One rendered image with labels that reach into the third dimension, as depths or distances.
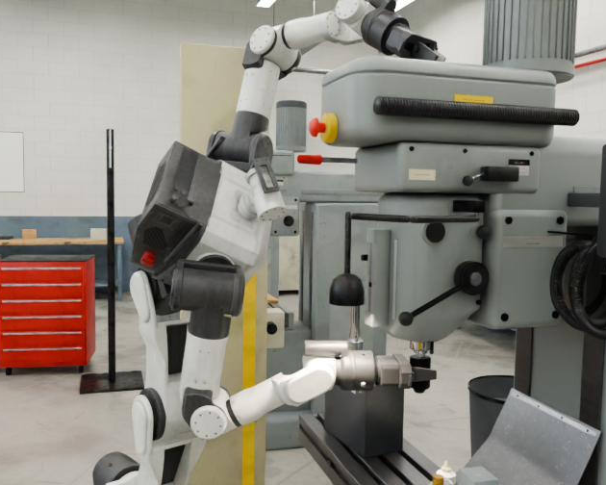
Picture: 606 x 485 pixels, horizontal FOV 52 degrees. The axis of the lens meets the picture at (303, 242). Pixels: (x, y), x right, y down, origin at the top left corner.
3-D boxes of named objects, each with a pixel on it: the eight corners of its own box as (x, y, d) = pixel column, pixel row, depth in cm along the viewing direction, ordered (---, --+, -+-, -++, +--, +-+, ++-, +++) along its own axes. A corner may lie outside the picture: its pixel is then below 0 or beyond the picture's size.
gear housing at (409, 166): (399, 191, 122) (400, 140, 121) (352, 191, 145) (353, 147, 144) (542, 194, 132) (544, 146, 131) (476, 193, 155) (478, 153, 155)
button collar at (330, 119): (328, 140, 127) (329, 111, 126) (318, 143, 132) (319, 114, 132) (338, 141, 127) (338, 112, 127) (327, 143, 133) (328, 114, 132)
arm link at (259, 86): (272, 51, 174) (256, 127, 171) (241, 28, 164) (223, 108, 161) (305, 46, 167) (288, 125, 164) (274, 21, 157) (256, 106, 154)
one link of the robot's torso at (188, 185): (96, 293, 149) (155, 217, 124) (134, 189, 170) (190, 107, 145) (207, 336, 160) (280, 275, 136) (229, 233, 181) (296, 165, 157)
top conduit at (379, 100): (380, 114, 115) (380, 94, 114) (370, 115, 119) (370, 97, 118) (580, 125, 128) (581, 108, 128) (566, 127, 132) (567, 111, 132)
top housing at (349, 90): (357, 138, 118) (359, 51, 116) (313, 146, 143) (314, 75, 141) (563, 147, 132) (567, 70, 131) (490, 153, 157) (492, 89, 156)
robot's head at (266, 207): (248, 226, 140) (268, 206, 134) (235, 188, 144) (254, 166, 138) (271, 225, 145) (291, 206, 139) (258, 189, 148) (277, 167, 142)
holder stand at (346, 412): (364, 458, 159) (366, 382, 158) (323, 428, 179) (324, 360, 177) (403, 450, 165) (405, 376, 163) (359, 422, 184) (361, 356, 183)
